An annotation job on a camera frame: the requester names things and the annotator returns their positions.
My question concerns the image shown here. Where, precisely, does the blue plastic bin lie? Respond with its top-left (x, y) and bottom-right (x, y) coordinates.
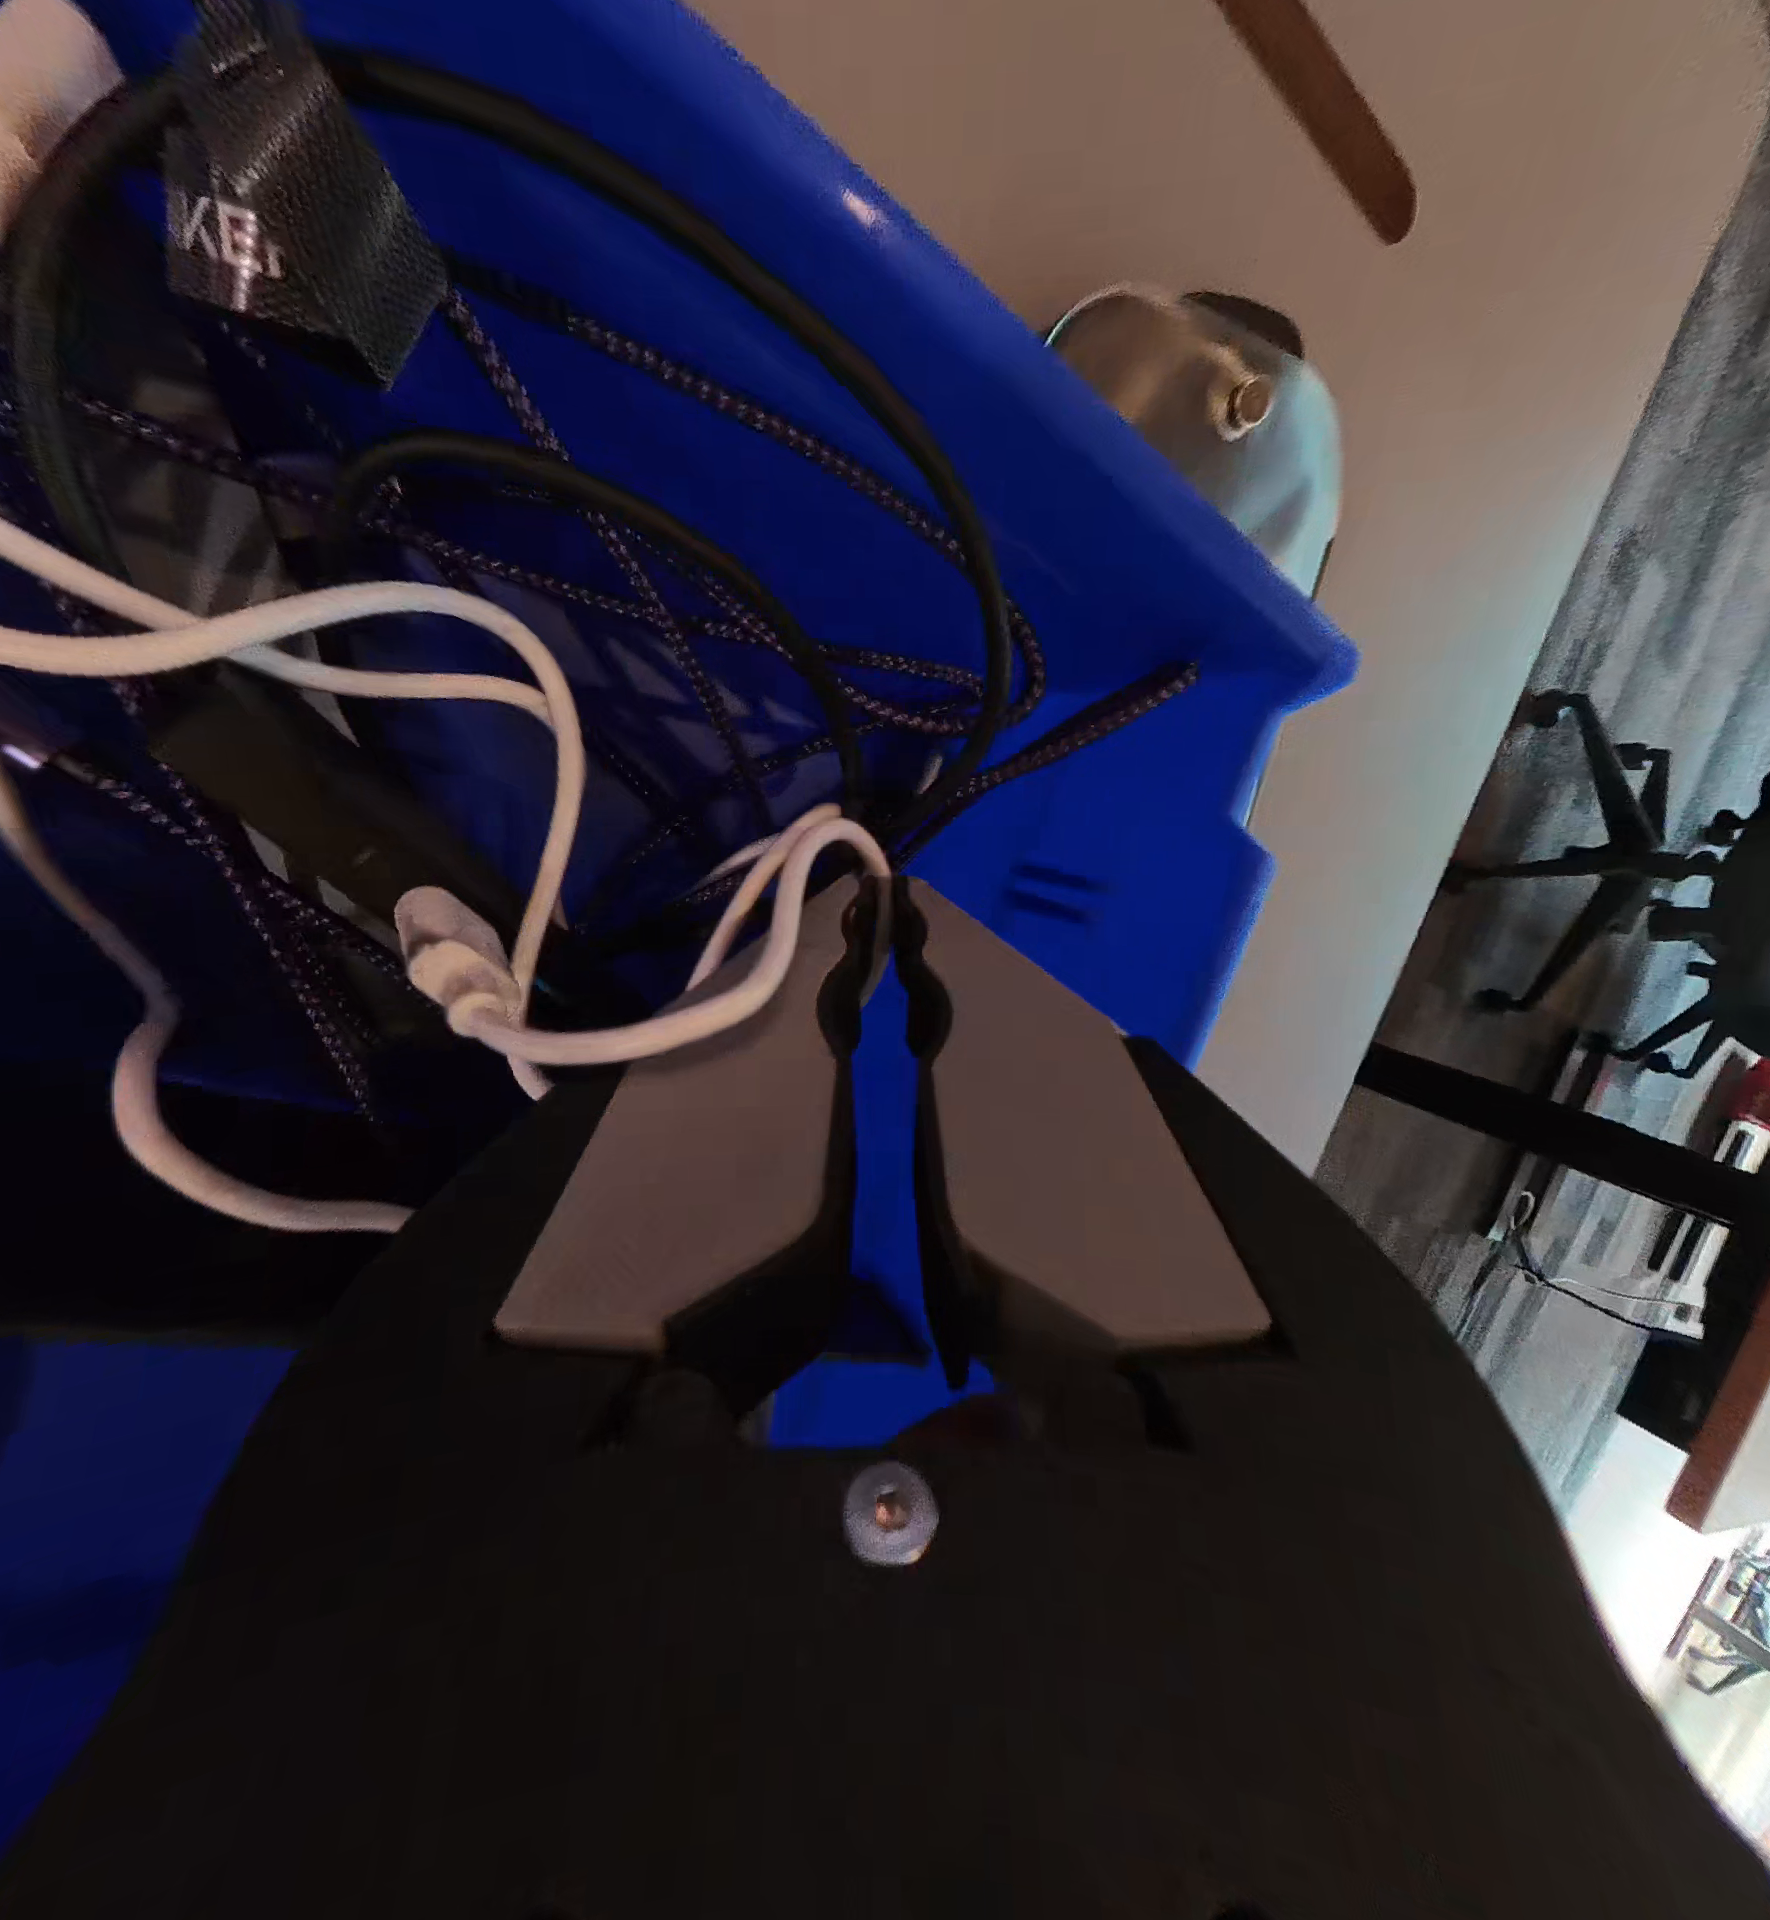
top-left (0, 0), bottom-right (1358, 1920)

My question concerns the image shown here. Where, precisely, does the black anker usb hub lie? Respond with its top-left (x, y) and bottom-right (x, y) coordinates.
top-left (7, 0), bottom-right (1049, 963)

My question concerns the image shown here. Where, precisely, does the white cable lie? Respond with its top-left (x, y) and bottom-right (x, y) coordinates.
top-left (0, 0), bottom-right (894, 1235)

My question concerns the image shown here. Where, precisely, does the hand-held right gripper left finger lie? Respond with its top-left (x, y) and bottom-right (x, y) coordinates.
top-left (492, 878), bottom-right (888, 1412)

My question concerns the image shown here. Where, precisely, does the shiny metal desk plate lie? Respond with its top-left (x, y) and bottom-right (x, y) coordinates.
top-left (1046, 288), bottom-right (1344, 602)

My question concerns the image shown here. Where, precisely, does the black bin divider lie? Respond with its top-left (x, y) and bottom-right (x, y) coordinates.
top-left (0, 1042), bottom-right (588, 1339)

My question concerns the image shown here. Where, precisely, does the purple braided usb cable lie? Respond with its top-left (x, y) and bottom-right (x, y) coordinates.
top-left (0, 286), bottom-right (1202, 1118)

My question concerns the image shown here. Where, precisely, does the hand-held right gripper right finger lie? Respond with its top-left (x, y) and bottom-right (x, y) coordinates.
top-left (891, 878), bottom-right (1275, 1388)

